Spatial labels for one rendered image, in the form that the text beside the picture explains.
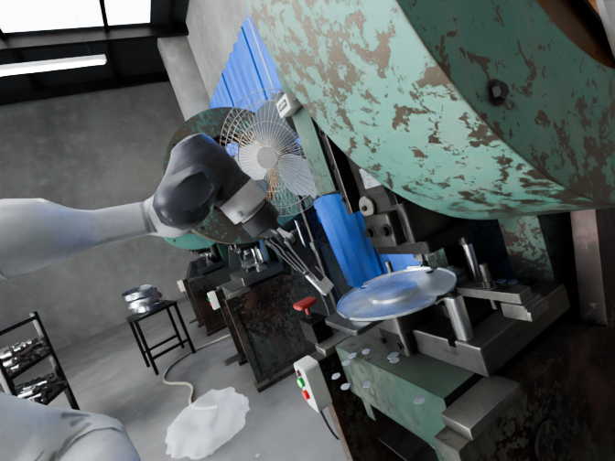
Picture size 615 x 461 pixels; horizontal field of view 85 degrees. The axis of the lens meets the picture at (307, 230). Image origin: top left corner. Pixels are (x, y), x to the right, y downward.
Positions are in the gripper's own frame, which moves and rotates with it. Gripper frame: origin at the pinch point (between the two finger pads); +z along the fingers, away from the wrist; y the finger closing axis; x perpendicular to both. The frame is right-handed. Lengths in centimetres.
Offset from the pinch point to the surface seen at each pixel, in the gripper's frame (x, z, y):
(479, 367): 4.3, 27.2, 21.2
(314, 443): -32, 84, -77
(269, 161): 44, -21, -75
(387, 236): 18.4, 5.4, 3.0
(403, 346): 2.2, 24.8, 4.3
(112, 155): 77, -194, -662
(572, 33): 42, -11, 40
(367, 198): 24.6, -2.3, -2.8
